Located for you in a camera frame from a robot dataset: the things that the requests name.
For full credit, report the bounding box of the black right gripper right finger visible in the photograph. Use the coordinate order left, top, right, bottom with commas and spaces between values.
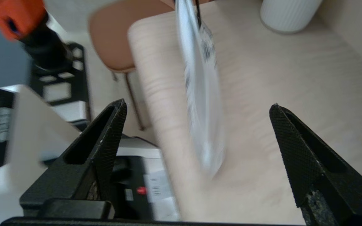
269, 103, 362, 226

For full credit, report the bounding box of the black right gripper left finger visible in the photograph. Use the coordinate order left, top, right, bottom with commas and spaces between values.
20, 99, 127, 217

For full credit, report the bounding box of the white horse print pouch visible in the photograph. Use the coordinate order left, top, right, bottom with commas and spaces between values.
175, 0, 227, 179

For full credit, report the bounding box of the silver black robot base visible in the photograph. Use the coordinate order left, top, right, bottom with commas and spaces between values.
0, 13, 181, 222

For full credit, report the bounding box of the beige wooden desk shelf unit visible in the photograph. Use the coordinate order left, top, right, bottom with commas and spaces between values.
128, 0, 362, 226

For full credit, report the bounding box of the pink chair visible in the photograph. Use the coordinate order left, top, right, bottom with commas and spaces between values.
88, 0, 175, 131

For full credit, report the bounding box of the white ribbed ceramic mug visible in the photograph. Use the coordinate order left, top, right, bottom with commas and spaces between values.
260, 0, 323, 34

